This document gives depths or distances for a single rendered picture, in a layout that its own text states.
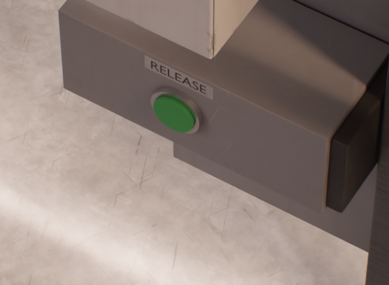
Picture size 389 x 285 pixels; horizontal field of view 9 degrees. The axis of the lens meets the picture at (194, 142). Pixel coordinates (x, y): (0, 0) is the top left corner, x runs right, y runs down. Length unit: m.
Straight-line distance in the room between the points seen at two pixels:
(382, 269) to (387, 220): 0.06
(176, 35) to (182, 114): 0.21
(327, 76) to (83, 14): 0.16
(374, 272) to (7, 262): 1.26
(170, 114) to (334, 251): 1.34
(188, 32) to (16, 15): 1.78
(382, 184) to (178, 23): 0.29
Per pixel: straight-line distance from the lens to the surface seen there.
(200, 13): 1.25
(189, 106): 1.47
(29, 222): 2.84
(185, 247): 2.81
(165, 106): 1.48
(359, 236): 1.65
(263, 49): 1.47
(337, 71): 1.46
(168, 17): 1.27
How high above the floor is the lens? 2.32
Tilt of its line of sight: 53 degrees down
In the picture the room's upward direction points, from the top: straight up
